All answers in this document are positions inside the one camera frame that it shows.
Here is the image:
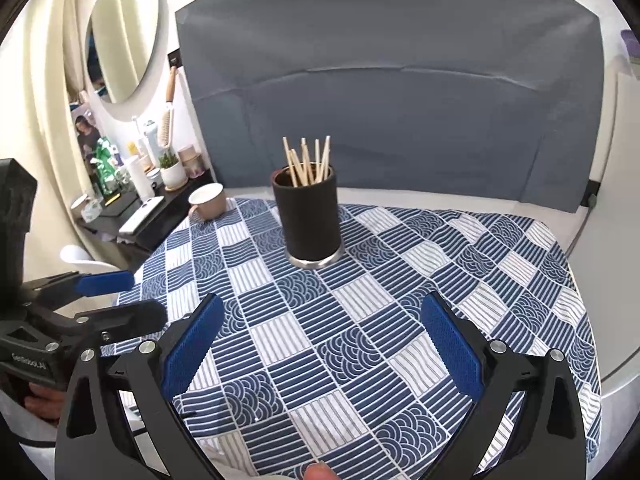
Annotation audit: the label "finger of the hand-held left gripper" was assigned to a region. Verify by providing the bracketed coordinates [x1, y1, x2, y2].
[21, 269, 137, 312]
[64, 299, 168, 346]

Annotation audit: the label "small plant in white pot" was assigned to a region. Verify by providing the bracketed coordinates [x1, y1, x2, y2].
[158, 152, 189, 191]

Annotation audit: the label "beige cup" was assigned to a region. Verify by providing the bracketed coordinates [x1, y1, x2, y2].
[187, 183, 229, 222]

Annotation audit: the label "cream curtain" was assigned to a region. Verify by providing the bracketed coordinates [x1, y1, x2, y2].
[0, 0, 108, 261]

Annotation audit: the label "pink jar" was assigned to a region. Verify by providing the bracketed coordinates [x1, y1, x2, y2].
[177, 145, 204, 179]

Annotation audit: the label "blue white patterned tablecloth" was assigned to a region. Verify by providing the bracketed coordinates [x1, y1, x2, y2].
[100, 196, 603, 480]

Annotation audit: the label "grey padded headboard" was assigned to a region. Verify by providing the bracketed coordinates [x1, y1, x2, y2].
[175, 0, 606, 213]

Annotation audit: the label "black wall cable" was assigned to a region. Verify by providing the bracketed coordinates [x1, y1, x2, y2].
[570, 192, 599, 256]

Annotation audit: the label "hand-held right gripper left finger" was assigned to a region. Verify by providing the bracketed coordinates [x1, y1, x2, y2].
[54, 292, 225, 480]

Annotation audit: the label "round wall mirror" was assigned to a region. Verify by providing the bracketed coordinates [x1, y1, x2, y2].
[84, 0, 169, 107]

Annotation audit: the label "bunch of wooden chopsticks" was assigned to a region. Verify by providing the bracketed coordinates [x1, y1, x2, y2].
[281, 135, 333, 187]

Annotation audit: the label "white chair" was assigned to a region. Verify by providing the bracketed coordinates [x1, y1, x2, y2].
[60, 244, 122, 274]

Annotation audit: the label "person's left hand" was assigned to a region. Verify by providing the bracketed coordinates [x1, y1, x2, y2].
[21, 382, 67, 412]

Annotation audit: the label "photo print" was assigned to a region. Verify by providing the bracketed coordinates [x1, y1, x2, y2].
[72, 109, 104, 171]

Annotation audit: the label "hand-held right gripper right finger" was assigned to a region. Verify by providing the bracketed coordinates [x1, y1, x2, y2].
[420, 291, 590, 480]

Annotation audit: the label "black side shelf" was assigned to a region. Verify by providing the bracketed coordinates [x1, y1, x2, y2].
[75, 170, 217, 267]

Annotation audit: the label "green bottles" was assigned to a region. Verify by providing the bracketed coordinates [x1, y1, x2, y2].
[92, 137, 119, 196]

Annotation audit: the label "wooden hairbrush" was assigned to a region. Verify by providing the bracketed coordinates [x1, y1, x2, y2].
[158, 67, 180, 149]

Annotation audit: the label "white cabinet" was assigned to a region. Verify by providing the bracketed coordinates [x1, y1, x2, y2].
[565, 70, 640, 398]

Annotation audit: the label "white remote control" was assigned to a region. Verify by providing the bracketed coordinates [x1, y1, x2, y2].
[118, 196, 165, 235]

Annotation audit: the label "black cylindrical utensil holder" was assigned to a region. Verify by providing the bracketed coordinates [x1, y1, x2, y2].
[271, 162, 347, 269]

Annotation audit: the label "white tumbler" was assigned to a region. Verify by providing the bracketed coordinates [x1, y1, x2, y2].
[122, 156, 156, 201]

